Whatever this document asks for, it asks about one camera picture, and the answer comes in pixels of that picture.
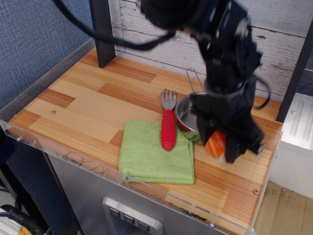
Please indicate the salmon sushi toy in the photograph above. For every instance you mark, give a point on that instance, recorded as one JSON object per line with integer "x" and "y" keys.
{"x": 216, "y": 145}

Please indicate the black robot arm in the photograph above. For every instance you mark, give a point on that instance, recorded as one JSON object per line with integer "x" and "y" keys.
{"x": 223, "y": 31}

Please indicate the red handled fork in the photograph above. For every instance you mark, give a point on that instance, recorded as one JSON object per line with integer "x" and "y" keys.
{"x": 168, "y": 126}

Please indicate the stainless steel pot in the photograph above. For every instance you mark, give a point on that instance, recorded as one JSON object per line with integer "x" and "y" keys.
{"x": 186, "y": 119}

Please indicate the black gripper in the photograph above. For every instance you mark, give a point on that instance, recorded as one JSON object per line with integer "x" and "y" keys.
{"x": 233, "y": 118}

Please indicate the silver control panel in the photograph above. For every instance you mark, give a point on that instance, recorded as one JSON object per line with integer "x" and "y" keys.
{"x": 132, "y": 218}

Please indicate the white side cabinet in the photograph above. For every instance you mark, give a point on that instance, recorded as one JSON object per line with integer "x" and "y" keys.
{"x": 292, "y": 167}

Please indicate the black post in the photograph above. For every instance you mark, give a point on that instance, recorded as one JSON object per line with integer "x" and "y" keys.
{"x": 101, "y": 23}
{"x": 296, "y": 76}

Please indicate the green cloth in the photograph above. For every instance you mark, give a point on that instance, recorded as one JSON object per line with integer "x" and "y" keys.
{"x": 143, "y": 158}

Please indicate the black left post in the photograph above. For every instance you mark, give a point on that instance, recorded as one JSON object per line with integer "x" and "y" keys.
{"x": 101, "y": 23}

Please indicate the black right post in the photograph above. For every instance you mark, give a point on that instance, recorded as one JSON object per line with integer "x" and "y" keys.
{"x": 296, "y": 76}

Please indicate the clear acrylic guard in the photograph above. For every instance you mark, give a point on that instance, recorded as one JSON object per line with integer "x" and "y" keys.
{"x": 76, "y": 113}

